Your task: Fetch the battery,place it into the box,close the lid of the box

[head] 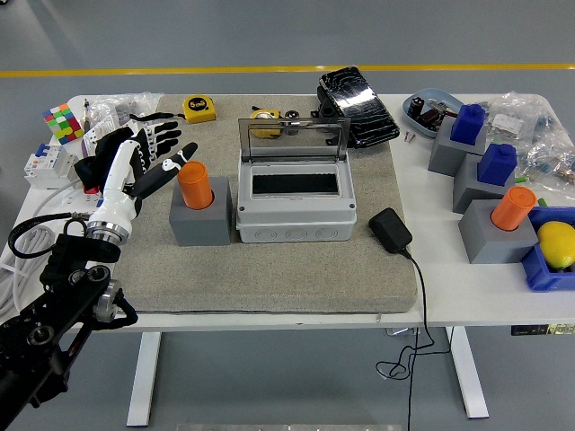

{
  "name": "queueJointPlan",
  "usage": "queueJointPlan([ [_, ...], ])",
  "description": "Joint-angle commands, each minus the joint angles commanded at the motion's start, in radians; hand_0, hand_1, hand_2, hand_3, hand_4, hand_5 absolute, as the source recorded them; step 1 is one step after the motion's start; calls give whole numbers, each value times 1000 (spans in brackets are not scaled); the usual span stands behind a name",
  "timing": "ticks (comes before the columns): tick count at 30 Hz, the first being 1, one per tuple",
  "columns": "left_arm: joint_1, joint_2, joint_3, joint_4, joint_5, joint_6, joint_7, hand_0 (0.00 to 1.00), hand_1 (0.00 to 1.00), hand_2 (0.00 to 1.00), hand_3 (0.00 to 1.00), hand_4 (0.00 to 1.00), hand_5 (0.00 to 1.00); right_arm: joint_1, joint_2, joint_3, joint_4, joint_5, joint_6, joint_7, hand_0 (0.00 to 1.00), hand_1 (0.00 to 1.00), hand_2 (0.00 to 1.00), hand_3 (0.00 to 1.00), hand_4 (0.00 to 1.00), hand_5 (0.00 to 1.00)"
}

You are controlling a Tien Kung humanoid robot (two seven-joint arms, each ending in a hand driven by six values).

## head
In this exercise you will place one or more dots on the yellow square tape measure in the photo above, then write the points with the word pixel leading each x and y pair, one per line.
pixel 197 110

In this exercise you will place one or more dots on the black table control panel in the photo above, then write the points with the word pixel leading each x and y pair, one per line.
pixel 539 330

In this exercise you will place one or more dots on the glossy black flat case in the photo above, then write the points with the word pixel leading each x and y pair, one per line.
pixel 359 108

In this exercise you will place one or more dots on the white-edged colourful puzzle cube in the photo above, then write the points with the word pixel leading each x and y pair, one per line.
pixel 63 123

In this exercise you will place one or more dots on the orange cylinder battery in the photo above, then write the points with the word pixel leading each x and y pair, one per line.
pixel 195 186
pixel 512 211

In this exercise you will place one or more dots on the black cloth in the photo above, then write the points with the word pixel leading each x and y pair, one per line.
pixel 90 173

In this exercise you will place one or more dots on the white and black robot left hand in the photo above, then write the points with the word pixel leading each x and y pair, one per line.
pixel 117 179

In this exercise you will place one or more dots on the yellow round tape measure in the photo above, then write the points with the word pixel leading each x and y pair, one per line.
pixel 265 114

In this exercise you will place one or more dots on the black capacitor in dish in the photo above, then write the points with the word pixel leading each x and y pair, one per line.
pixel 415 107

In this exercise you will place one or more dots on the white table leg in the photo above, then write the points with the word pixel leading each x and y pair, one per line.
pixel 469 372
pixel 144 381

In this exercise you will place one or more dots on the clear bag of parts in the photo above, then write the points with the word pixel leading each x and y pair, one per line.
pixel 552 164
pixel 512 116

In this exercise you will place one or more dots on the grey-brown felt mat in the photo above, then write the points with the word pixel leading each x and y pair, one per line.
pixel 269 278

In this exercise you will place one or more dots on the silver pen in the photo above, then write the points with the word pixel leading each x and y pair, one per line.
pixel 85 116

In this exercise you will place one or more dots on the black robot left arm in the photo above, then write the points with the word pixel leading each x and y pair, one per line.
pixel 67 287

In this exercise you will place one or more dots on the grey block with round hole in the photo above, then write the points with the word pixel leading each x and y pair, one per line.
pixel 202 229

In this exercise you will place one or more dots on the black power adapter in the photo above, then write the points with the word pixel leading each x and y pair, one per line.
pixel 390 230

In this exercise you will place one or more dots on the blue-grey oval dish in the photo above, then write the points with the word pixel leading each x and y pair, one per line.
pixel 411 119

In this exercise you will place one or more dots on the small black capacitor cylinder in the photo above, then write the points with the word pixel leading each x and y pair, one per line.
pixel 292 114

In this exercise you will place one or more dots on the yellow lemon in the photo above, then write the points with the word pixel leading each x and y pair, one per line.
pixel 557 244

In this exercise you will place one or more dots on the white circuit breaker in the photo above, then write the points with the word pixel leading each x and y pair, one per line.
pixel 45 166

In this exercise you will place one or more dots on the blue bottle-shaped block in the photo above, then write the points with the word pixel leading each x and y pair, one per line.
pixel 467 125
pixel 496 166

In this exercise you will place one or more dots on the blue plastic bin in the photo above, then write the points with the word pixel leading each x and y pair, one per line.
pixel 539 274

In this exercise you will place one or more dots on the grey block holder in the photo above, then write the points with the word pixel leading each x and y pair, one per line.
pixel 442 155
pixel 483 242
pixel 467 193

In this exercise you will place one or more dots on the smoky transparent box lid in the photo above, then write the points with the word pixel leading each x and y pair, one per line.
pixel 292 146

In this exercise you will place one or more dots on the clear crumpled plastic bag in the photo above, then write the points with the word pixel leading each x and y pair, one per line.
pixel 130 104

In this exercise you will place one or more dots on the grey plastic junction box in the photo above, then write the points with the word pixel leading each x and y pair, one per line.
pixel 296 224

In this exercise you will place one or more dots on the white printed packet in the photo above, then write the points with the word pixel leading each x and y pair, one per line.
pixel 96 134

